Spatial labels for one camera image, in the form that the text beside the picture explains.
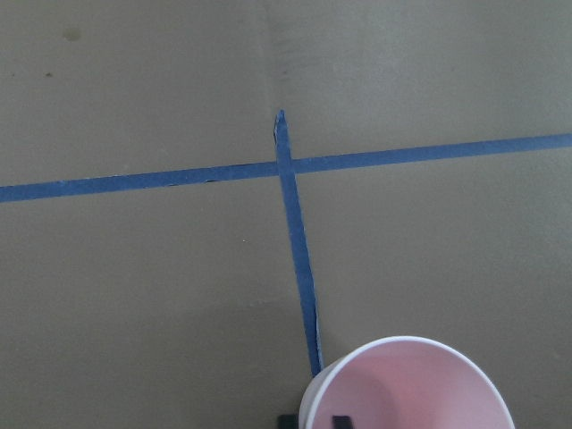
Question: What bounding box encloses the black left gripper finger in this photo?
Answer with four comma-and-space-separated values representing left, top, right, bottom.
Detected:
332, 416, 352, 429

